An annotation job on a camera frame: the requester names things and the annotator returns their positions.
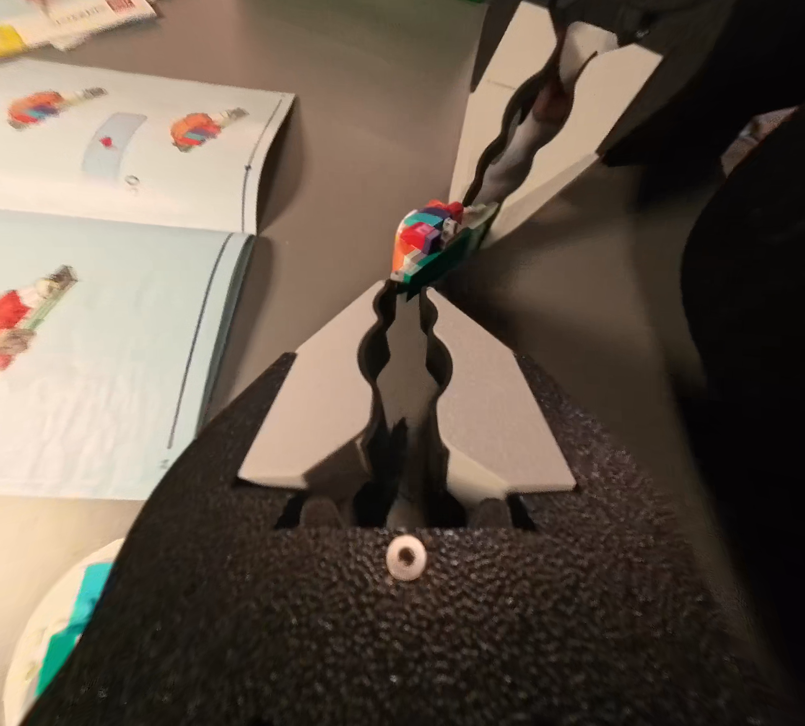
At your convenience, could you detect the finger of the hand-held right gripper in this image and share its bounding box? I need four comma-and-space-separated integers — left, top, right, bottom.
448, 1, 562, 208
487, 42, 666, 249

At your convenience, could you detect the open pale blue instruction booklet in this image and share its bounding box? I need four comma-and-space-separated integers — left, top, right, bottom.
0, 56, 296, 500

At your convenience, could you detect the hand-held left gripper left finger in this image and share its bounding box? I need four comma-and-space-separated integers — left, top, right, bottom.
236, 281, 410, 519

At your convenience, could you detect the teal brick model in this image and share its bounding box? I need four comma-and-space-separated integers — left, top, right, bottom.
3, 537, 127, 726

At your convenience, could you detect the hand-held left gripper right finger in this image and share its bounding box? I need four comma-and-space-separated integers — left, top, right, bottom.
418, 287, 577, 516

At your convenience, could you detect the orange toy brick model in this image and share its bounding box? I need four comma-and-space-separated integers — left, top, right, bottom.
390, 199, 501, 304

